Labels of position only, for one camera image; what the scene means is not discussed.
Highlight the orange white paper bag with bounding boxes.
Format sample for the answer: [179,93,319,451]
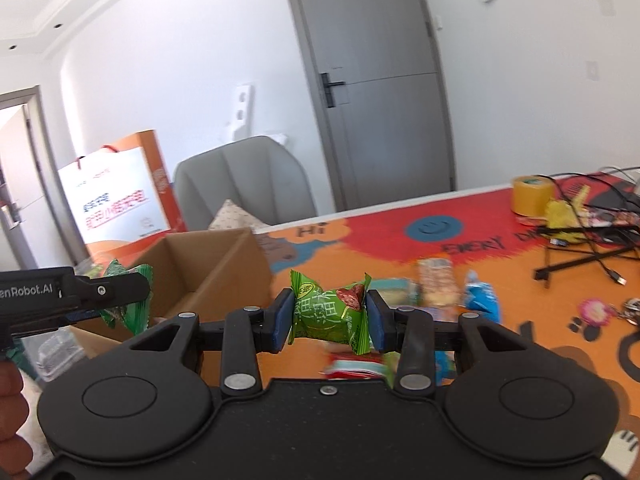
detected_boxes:
[56,129,188,266]

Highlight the grey door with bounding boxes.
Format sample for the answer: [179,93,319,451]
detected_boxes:
[280,0,457,213]

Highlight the person's left hand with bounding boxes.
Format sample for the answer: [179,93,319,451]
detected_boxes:
[0,360,36,480]

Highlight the yellow plastic wrapper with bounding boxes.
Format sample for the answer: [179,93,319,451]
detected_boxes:
[544,185,591,231]

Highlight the grey chair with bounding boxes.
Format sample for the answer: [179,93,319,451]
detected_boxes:
[172,135,318,233]

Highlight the printed cartoon table mat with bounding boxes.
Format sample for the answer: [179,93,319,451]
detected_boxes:
[255,170,640,476]

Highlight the blue white snack packet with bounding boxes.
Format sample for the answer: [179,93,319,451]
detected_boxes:
[462,270,503,323]

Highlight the brown cardboard box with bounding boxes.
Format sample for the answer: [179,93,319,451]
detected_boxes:
[70,227,275,358]

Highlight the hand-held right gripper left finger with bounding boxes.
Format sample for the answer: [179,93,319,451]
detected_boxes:
[116,288,297,397]

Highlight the black metal laptop stand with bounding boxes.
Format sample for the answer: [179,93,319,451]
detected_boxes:
[532,225,640,288]

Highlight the black door handle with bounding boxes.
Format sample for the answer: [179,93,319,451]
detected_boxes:
[320,72,347,108]

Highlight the red white green packet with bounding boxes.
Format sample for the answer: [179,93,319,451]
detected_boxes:
[320,352,401,381]

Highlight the dotted beige cushion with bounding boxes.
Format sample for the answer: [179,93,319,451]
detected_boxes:
[207,199,266,233]

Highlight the blue plum snack packet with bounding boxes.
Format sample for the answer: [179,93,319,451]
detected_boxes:
[434,351,456,386]

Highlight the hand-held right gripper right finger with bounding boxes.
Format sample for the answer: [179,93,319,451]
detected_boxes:
[365,289,547,395]

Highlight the pink keychain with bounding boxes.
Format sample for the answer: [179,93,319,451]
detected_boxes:
[567,297,613,333]

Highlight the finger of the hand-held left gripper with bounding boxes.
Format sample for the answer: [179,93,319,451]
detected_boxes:
[12,310,106,338]
[70,272,152,311]

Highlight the black cable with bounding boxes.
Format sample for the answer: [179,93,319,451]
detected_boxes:
[537,167,640,286]

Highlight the dark green candy packet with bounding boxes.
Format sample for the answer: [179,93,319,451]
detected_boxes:
[97,259,155,336]

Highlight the bright green candy packet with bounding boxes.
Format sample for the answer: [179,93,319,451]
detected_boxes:
[287,269,373,356]

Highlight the clear plastic food container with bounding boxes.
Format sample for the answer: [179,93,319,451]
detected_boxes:
[37,330,91,386]

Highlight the white foam piece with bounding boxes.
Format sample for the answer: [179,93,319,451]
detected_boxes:
[222,84,256,143]

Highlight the yellow tape roll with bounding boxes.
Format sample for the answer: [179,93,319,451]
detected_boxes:
[511,175,553,217]

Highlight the teal cracker packet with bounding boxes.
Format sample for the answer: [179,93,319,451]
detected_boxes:
[370,277,421,308]

